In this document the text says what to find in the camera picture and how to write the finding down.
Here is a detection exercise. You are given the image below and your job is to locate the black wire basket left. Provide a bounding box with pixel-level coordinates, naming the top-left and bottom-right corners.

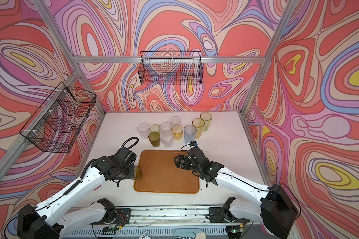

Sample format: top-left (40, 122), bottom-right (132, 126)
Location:
top-left (19, 83), bottom-right (97, 153)

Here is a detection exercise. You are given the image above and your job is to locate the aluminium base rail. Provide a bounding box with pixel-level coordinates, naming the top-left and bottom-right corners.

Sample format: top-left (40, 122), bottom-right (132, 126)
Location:
top-left (47, 204), bottom-right (297, 231)

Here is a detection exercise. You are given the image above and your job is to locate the tall olive textured glass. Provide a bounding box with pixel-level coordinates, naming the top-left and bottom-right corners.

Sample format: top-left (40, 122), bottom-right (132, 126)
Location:
top-left (148, 131), bottom-right (161, 147)

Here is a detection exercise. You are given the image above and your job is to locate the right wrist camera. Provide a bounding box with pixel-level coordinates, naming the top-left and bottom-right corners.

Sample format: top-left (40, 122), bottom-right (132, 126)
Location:
top-left (189, 140), bottom-right (198, 146)

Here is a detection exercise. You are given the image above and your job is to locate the tall clear glass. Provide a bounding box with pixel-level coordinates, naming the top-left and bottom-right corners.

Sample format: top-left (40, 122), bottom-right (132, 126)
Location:
top-left (160, 122), bottom-right (174, 148)

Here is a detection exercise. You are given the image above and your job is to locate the tall light green glass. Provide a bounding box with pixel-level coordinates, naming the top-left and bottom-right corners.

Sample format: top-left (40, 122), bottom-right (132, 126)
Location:
top-left (200, 112), bottom-right (212, 131)

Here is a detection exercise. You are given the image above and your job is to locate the blue textured glass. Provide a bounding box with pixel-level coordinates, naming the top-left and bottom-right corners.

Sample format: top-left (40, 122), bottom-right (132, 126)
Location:
top-left (183, 125), bottom-right (197, 144)

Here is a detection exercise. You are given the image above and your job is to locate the tall yellow glass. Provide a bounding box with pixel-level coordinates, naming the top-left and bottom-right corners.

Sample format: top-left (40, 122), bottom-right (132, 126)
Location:
top-left (192, 118), bottom-right (205, 138)

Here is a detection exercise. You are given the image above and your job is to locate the brown plastic tray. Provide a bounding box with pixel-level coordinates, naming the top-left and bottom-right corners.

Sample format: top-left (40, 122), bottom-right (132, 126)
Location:
top-left (134, 150), bottom-right (199, 194)

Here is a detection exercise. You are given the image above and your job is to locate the pale green glass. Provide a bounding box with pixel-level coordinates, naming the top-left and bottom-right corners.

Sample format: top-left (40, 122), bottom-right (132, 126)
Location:
top-left (149, 124), bottom-right (161, 133)

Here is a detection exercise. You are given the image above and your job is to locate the clear faceted glass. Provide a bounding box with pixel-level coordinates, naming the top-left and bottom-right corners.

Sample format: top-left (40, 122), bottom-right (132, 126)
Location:
top-left (137, 123), bottom-right (150, 139)

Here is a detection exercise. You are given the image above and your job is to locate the black wire basket back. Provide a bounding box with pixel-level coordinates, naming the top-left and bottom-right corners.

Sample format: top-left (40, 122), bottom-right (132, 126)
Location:
top-left (138, 50), bottom-right (203, 86)

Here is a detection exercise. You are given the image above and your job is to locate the black wire basket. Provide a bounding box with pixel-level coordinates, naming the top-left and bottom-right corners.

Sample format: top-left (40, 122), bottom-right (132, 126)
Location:
top-left (138, 50), bottom-right (203, 86)
top-left (19, 83), bottom-right (97, 153)

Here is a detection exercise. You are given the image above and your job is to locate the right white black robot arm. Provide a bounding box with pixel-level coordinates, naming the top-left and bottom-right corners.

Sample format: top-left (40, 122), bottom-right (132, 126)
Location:
top-left (174, 141), bottom-right (300, 239)

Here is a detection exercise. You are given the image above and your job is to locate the short amber textured glass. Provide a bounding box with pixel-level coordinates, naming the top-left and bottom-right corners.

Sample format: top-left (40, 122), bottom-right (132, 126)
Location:
top-left (133, 166), bottom-right (143, 181)

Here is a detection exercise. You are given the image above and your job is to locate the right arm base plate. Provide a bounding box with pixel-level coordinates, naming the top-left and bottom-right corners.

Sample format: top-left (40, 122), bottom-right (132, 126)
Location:
top-left (205, 207), bottom-right (250, 225)

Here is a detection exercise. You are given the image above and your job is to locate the clear glass back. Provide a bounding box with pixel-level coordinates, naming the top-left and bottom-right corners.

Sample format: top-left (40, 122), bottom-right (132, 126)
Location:
top-left (170, 116), bottom-right (181, 125)

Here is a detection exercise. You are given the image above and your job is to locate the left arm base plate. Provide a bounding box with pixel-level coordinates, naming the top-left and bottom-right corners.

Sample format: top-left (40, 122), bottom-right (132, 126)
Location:
top-left (92, 208), bottom-right (132, 226)

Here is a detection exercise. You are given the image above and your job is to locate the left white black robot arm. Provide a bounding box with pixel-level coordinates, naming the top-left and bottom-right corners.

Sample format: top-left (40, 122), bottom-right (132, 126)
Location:
top-left (17, 146), bottom-right (137, 239)

